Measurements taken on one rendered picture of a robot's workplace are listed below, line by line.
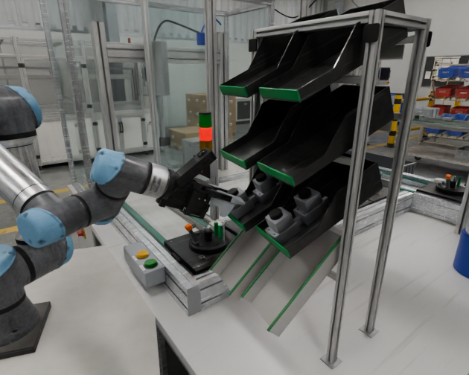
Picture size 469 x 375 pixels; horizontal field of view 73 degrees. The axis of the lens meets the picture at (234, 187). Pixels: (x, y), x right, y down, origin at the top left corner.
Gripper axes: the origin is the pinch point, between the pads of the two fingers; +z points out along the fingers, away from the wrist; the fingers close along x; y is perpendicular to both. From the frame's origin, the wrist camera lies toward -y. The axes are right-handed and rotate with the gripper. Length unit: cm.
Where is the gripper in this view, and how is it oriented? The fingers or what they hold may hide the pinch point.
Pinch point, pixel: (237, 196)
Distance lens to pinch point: 84.2
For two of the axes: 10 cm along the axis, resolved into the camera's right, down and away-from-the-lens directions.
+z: 8.1, 2.6, 5.2
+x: 4.4, 3.0, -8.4
